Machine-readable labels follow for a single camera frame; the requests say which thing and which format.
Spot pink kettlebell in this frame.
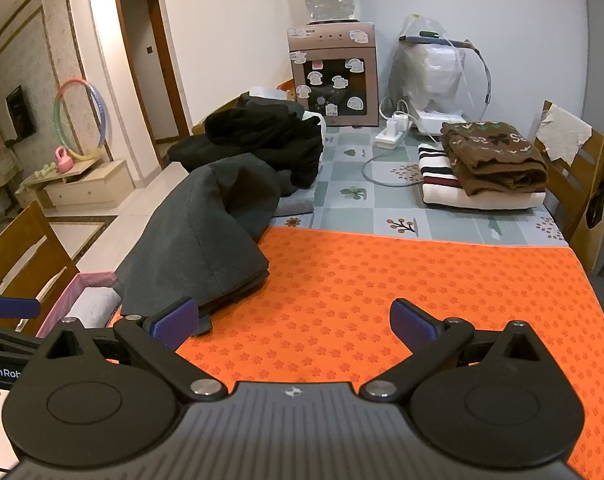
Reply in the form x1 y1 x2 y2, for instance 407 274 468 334
54 146 76 173

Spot orange patterned mat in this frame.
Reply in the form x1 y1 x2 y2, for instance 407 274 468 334
104 226 604 466

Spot grey cable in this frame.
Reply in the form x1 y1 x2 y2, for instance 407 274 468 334
362 146 427 189

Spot white flat box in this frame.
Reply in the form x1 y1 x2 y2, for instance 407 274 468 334
414 109 470 137

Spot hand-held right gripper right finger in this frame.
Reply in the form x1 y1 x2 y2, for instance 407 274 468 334
359 298 542 403

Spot pink storage box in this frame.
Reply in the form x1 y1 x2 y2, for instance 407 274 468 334
36 271 123 338

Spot cream low cabinet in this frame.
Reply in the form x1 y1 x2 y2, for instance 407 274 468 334
19 157 135 211

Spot wooden door frame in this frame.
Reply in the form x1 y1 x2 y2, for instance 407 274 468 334
113 0 191 170

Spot white striped folded sweater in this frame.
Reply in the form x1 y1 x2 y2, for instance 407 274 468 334
418 142 546 211

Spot floral checked tablecloth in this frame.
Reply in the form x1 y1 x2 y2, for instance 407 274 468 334
269 125 572 248

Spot white folded cloth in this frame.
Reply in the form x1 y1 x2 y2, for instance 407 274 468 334
64 287 121 329

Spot pastel hula hoop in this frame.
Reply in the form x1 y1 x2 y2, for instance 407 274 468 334
53 79 112 162

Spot brown patterned folded sweater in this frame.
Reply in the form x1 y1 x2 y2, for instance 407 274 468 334
441 120 548 197

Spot light grey folded cloth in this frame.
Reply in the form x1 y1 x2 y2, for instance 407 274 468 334
274 187 316 218

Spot wooden chair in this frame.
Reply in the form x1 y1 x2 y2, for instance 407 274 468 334
534 100 604 272
0 200 80 313

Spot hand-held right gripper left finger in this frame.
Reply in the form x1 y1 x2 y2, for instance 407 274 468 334
44 296 227 403

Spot black wall television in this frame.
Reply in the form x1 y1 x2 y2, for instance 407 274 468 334
6 85 37 142

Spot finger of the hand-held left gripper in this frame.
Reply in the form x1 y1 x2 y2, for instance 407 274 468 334
0 322 49 360
0 294 42 319

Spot pink framed box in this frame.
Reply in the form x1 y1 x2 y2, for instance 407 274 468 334
287 22 380 128

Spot pile of black clothes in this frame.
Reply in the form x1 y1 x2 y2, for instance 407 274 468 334
168 94 325 196

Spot dark grey garment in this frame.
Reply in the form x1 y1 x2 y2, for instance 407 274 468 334
194 267 271 337

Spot grey pants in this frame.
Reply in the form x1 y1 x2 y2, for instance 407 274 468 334
113 156 283 338

